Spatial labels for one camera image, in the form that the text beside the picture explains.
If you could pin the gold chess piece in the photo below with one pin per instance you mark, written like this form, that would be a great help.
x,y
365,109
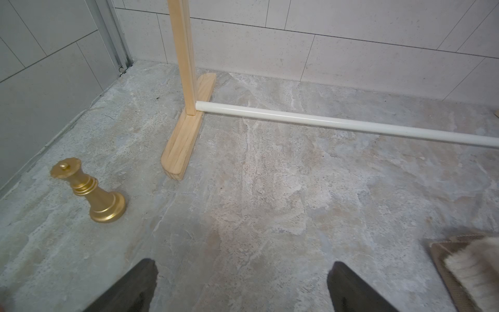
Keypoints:
x,y
105,207

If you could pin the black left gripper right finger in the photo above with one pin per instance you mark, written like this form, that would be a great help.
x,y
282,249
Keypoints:
x,y
349,292

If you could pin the white lower rack rod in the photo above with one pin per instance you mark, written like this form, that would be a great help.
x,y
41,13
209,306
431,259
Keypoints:
x,y
348,125

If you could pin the cream fuzzy scarf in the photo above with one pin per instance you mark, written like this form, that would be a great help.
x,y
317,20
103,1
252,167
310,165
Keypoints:
x,y
476,269

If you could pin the wooden clothes rack frame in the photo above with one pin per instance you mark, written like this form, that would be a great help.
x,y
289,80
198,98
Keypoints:
x,y
178,151

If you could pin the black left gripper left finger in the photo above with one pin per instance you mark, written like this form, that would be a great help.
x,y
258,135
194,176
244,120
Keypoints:
x,y
133,292

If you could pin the brown plaid scarf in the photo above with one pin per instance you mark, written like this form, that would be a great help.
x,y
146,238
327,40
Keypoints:
x,y
439,251

